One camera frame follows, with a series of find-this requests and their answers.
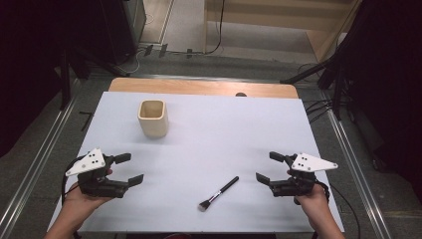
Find right hand-held gripper cable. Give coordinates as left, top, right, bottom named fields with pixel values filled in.
left=315, top=178, right=362, bottom=239

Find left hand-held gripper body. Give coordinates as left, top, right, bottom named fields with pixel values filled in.
left=65, top=147, right=131, bottom=199

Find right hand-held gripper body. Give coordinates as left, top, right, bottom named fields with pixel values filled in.
left=269, top=152, right=339, bottom=198

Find wooden table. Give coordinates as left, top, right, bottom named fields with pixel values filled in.
left=108, top=78, right=300, bottom=100

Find hanging black cable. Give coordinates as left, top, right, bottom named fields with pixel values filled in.
left=204, top=0, right=227, bottom=56

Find dark cabinet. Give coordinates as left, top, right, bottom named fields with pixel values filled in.
left=99, top=0, right=147, bottom=66

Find light wooden cabinet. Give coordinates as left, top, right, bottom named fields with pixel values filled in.
left=202, top=0, right=362, bottom=64

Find hand-held gripper cable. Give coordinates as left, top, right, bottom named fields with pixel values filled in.
left=315, top=178, right=362, bottom=239
left=61, top=155, right=84, bottom=205

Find black makeup brush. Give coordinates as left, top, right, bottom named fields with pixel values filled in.
left=197, top=175, right=240, bottom=213

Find left hand-held gripper cable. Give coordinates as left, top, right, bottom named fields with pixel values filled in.
left=61, top=155, right=84, bottom=205

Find person's left hand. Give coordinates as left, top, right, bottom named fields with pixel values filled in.
left=63, top=168, right=113, bottom=215

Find aluminium floor rail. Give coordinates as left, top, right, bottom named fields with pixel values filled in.
left=0, top=79, right=83, bottom=239
left=322, top=93, right=394, bottom=239

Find beige square cup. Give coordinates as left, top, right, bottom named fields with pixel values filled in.
left=137, top=99, right=169, bottom=138

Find person's right hand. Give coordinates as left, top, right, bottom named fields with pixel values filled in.
left=287, top=168, right=331, bottom=217

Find black floor cables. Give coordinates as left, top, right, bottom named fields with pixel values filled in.
left=303, top=98, right=334, bottom=124

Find white floor cable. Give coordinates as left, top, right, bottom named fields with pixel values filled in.
left=115, top=49, right=147, bottom=76

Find white table mat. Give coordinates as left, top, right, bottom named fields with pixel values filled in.
left=47, top=91, right=345, bottom=233

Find dark curtain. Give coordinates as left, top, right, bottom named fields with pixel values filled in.
left=0, top=0, right=104, bottom=158
left=344, top=0, right=422, bottom=200

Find black metal stand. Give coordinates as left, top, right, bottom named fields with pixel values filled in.
left=279, top=56, right=347, bottom=121
left=58, top=46, right=130, bottom=112

